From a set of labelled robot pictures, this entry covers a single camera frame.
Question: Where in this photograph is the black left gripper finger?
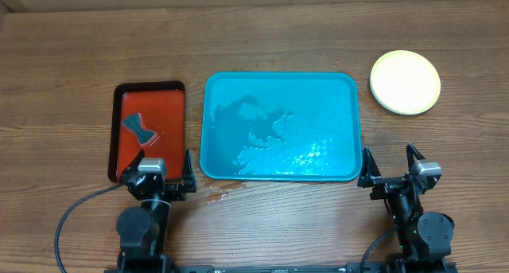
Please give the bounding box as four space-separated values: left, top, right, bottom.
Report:
181 149 196 181
126 149 145 176

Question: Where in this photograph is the yellow plate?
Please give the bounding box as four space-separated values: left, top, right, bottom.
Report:
369 50 441 115

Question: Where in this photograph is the red water tray black rim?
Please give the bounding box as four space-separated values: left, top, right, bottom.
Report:
107 80 185 182

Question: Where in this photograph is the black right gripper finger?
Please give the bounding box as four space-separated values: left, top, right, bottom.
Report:
359 146 381 180
406 143 425 162

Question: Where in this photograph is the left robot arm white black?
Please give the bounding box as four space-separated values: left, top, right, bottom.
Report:
116 150 196 273

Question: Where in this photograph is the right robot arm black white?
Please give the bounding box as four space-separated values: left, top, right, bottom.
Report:
350 143 458 273

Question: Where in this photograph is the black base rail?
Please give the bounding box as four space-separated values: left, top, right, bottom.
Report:
105 260 458 273

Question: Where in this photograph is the teal plastic tray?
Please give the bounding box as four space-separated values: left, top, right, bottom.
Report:
200 72 362 182

